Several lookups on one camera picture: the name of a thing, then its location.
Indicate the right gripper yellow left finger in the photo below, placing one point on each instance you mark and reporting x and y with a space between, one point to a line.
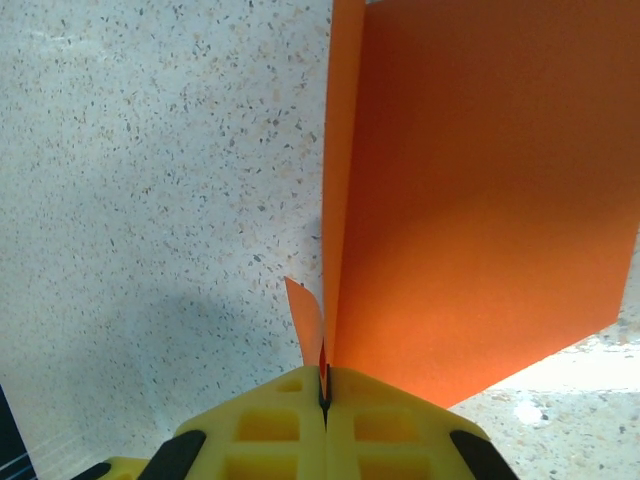
265 430

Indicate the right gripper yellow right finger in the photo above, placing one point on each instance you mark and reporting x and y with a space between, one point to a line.
390 435

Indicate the orange paper sheet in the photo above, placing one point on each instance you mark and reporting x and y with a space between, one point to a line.
475 200

